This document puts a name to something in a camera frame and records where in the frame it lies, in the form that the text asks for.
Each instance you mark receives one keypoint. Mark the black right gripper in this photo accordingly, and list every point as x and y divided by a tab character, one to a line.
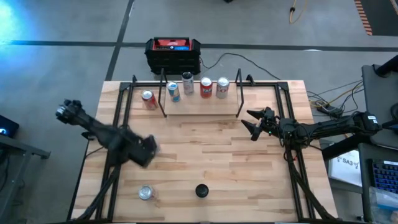
270	126

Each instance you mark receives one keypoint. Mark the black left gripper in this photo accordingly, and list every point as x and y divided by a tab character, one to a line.
141	151

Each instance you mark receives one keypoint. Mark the silver Diet Coke can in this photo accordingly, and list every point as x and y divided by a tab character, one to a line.
222	88
145	192

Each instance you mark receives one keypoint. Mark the orange Fanta can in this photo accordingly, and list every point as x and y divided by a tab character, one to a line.
150	100
206	88

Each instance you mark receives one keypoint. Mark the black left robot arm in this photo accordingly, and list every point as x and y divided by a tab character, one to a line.
93	127

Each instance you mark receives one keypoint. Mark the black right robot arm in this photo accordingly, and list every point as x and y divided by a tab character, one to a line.
326	127

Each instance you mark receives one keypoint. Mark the black table clamp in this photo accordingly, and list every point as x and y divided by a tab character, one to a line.
87	135

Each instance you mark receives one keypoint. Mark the black power strip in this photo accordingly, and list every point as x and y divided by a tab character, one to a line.
331	111

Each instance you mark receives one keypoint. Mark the black diagonal beam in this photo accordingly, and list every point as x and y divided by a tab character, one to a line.
342	147

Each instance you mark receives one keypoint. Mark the red and black power station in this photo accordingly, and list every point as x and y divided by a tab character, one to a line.
172	62

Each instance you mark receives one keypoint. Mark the white paper sign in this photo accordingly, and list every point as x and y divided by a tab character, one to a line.
345	168

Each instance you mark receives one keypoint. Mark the grey metal stand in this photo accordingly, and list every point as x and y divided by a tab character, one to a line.
25	148

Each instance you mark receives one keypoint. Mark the dark grey desk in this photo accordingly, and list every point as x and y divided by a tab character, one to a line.
364	186

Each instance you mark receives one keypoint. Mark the black device with blue light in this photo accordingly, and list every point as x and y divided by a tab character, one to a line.
7	126

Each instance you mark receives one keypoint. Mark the backlit keyboard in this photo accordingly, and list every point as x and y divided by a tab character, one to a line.
385	177

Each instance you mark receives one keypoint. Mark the black pole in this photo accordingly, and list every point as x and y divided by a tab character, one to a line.
388	67

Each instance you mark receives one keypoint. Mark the clear plastic bag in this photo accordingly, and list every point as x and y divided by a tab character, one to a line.
384	205

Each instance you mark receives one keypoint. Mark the black mat with orange stripes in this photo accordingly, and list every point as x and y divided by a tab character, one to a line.
382	18

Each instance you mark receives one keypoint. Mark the black metal shelf frame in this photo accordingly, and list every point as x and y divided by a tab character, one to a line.
186	109

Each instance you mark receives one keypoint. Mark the black aluminium table frame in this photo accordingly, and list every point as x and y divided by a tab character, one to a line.
146	84

